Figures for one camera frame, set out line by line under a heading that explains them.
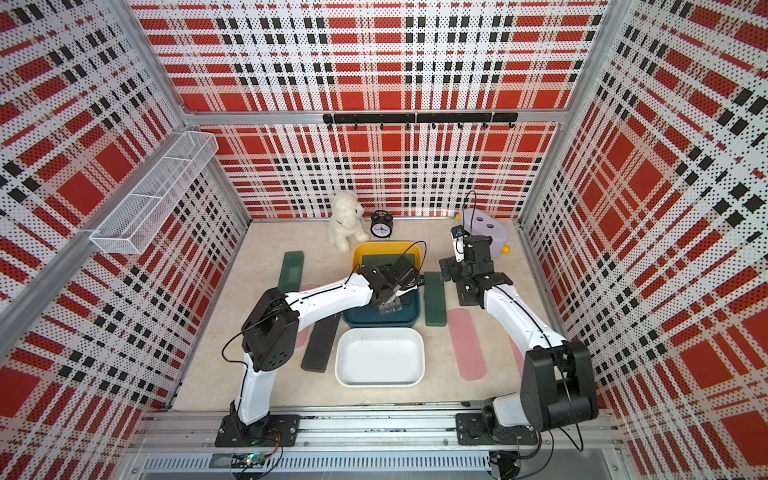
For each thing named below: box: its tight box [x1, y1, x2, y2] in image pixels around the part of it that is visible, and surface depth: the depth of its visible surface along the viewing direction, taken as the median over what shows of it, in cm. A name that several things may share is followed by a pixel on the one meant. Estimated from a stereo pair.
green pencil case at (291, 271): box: [278, 251, 305, 293], surface depth 108 cm
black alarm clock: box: [370, 209, 394, 238], surface depth 113 cm
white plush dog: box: [328, 190, 369, 252], surface depth 103 cm
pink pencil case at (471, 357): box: [448, 308, 487, 381], surface depth 90 cm
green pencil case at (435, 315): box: [424, 272, 447, 327], surface depth 97 cm
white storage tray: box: [335, 327, 425, 388], surface depth 86 cm
